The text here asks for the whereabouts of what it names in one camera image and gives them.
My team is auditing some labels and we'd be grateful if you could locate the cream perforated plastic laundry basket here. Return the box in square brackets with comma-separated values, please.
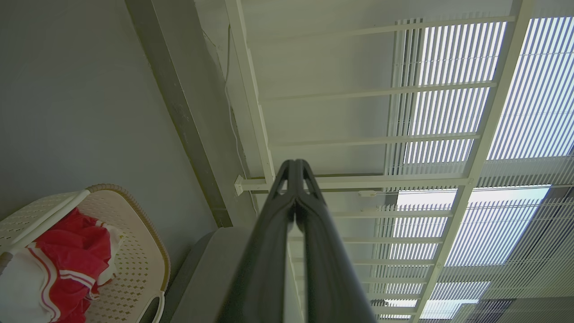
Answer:
[0, 183, 171, 323]

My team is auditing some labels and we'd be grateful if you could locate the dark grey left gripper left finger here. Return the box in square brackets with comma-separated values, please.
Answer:
[217, 160, 297, 323]

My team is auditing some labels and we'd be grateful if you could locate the white slatted window blind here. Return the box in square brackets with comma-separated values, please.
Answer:
[371, 186, 574, 323]
[385, 17, 574, 187]

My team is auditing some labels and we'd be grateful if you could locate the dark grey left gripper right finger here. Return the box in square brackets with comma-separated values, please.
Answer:
[296, 160, 375, 323]

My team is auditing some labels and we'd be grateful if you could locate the thin white wall cable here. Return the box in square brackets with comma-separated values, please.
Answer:
[223, 25, 261, 218]

